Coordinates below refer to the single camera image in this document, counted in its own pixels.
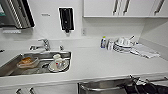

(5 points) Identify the steel paper towel dispenser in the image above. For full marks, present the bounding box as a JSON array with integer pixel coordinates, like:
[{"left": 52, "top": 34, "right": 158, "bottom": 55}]
[{"left": 0, "top": 0, "right": 36, "bottom": 29}]

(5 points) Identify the white plate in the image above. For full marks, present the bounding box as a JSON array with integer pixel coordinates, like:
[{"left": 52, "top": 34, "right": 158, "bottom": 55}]
[{"left": 48, "top": 61, "right": 71, "bottom": 73}]

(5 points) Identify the stainless steel dishwasher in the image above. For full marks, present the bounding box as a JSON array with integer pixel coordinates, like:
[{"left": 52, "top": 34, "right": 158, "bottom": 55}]
[{"left": 77, "top": 77, "right": 135, "bottom": 94}]

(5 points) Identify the small wall label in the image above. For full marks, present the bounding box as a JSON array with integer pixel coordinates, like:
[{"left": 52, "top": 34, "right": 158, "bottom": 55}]
[{"left": 40, "top": 13, "right": 51, "bottom": 18}]

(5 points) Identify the white three-door wall cabinet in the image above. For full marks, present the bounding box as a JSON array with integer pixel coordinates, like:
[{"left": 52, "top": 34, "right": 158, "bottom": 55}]
[{"left": 83, "top": 0, "right": 168, "bottom": 18}]

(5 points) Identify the white wall outlet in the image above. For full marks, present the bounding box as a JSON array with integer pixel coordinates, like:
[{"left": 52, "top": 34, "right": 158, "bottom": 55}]
[{"left": 81, "top": 28, "right": 87, "bottom": 36}]

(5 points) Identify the black wall soap dispenser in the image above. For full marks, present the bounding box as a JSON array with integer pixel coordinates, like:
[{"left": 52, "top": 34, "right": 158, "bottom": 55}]
[{"left": 58, "top": 7, "right": 74, "bottom": 34}]

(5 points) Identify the orange sponge in bowl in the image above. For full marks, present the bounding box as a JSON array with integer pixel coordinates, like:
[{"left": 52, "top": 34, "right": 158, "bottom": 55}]
[{"left": 17, "top": 56, "right": 40, "bottom": 70}]

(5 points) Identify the stack of white dishes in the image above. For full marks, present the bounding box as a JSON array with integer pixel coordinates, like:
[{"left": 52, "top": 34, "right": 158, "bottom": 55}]
[{"left": 113, "top": 36, "right": 138, "bottom": 55}]

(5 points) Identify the white mug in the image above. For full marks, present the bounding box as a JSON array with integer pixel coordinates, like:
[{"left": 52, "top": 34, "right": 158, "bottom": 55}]
[{"left": 52, "top": 53, "right": 65, "bottom": 69}]

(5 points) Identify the white two-door base cabinet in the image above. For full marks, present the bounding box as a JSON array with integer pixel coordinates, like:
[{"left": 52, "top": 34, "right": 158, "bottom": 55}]
[{"left": 13, "top": 85, "right": 79, "bottom": 94}]

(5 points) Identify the white plastic bottle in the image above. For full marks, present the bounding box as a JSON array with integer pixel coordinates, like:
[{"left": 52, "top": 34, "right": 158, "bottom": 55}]
[{"left": 107, "top": 38, "right": 115, "bottom": 51}]

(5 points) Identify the chrome sink faucet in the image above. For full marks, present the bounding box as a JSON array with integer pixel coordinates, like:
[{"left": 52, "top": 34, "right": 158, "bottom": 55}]
[{"left": 29, "top": 38, "right": 52, "bottom": 52}]

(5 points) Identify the steel sink basin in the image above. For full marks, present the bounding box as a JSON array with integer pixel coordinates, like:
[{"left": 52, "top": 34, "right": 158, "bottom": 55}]
[{"left": 0, "top": 50, "right": 73, "bottom": 78}]

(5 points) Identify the white narrow drawer cabinet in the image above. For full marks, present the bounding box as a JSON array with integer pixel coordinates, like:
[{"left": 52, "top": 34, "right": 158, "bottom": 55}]
[{"left": 143, "top": 76, "right": 168, "bottom": 85}]

